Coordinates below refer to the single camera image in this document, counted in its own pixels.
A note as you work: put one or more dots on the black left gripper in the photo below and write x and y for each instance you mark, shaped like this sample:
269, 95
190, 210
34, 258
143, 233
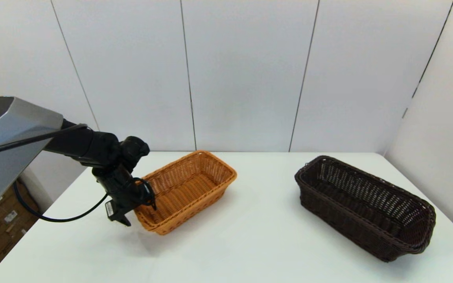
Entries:
120, 188

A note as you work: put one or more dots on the orange wicker basket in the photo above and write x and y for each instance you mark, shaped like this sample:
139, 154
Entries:
189, 188

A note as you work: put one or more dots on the dark brown wicker basket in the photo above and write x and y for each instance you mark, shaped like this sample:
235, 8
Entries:
352, 220

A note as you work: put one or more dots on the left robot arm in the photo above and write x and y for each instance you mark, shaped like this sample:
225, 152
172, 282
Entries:
10, 118

